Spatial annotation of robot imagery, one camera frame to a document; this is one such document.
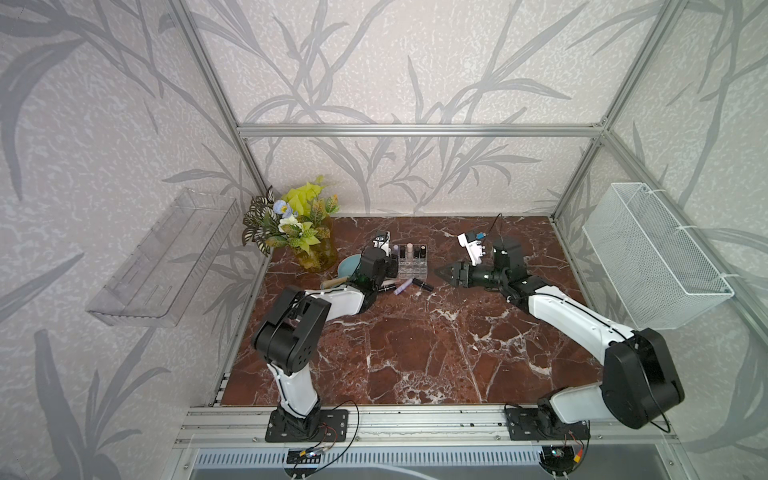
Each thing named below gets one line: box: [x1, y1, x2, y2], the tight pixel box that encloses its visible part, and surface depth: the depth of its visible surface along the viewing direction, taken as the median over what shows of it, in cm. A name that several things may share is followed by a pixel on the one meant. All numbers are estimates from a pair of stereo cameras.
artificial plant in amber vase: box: [242, 175, 341, 273], surface depth 91 cm
